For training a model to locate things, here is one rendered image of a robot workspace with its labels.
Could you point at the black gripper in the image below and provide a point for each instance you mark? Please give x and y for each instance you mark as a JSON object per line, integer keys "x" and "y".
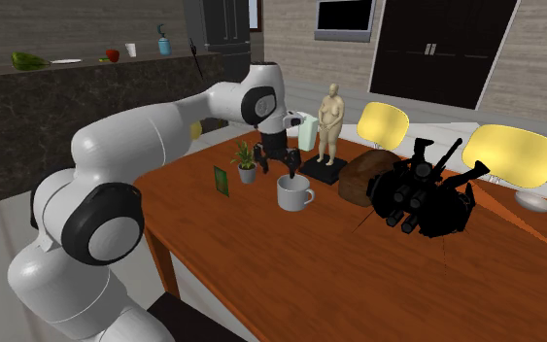
{"x": 273, "y": 142}

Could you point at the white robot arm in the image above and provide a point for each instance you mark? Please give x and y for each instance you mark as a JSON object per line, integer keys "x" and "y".
{"x": 126, "y": 142}

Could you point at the potted plant in grey pot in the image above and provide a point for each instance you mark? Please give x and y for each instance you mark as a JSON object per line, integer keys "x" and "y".
{"x": 247, "y": 173}

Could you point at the white mug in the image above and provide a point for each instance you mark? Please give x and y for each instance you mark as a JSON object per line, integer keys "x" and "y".
{"x": 292, "y": 194}

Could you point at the pale green jug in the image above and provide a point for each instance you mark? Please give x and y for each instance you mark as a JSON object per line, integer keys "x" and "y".
{"x": 308, "y": 135}

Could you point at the green card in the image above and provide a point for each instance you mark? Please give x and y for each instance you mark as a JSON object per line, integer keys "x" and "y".
{"x": 221, "y": 181}

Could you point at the beige figure on black base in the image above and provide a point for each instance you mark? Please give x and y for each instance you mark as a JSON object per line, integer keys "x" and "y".
{"x": 331, "y": 118}

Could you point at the brown bread loaf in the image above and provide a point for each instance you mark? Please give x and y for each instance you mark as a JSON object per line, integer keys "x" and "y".
{"x": 356, "y": 180}

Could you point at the yellow chair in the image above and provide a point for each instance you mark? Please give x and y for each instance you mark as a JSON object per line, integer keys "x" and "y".
{"x": 383, "y": 125}
{"x": 512, "y": 156}
{"x": 196, "y": 130}

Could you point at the brown wooden table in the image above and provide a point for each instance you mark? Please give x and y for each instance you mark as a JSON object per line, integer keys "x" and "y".
{"x": 348, "y": 284}

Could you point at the dark refrigerator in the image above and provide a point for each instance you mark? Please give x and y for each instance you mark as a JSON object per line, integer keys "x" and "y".
{"x": 221, "y": 28}

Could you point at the grey framed window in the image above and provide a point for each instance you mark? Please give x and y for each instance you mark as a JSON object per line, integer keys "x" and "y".
{"x": 345, "y": 16}

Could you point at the dark robot stand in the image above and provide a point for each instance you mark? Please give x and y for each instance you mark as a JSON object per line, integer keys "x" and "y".
{"x": 192, "y": 322}

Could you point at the dark double door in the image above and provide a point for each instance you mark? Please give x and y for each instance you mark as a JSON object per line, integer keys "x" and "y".
{"x": 443, "y": 47}

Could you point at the dark marble counter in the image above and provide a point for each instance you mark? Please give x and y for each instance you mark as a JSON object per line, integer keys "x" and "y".
{"x": 41, "y": 118}

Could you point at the grey frying pan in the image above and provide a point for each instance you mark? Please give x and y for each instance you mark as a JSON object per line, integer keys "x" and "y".
{"x": 533, "y": 202}

